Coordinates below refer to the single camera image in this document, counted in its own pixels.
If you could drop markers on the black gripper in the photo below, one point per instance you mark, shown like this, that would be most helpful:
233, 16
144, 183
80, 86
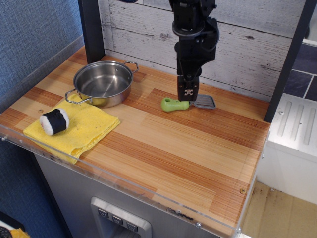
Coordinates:
193, 51

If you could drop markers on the grey control panel with buttons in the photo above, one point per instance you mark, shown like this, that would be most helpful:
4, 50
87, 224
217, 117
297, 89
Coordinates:
114, 222

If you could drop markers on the yellow folded cloth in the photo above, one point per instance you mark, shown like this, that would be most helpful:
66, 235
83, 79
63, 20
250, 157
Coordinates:
87, 126

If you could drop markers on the stainless steel pot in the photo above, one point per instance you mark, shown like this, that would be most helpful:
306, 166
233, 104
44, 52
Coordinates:
103, 83

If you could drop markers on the left dark vertical post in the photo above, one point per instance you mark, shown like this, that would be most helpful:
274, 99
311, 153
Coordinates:
92, 30

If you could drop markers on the yellow object bottom left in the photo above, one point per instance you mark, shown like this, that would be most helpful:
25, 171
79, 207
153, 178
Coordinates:
19, 233

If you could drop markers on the green handled grey spatula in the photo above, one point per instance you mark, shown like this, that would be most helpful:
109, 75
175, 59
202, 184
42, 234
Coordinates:
202, 101

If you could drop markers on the plush sushi roll toy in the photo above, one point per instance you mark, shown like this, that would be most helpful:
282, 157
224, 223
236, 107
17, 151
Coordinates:
54, 122

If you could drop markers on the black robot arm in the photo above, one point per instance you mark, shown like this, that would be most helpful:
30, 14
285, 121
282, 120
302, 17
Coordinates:
189, 15

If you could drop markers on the dark vertical post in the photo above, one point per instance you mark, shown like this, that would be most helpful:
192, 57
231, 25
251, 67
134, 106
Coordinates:
298, 37
92, 30

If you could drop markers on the right dark vertical post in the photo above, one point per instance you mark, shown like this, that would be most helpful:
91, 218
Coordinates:
298, 37

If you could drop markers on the clear acrylic edge guard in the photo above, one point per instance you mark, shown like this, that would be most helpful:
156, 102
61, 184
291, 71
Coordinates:
198, 174

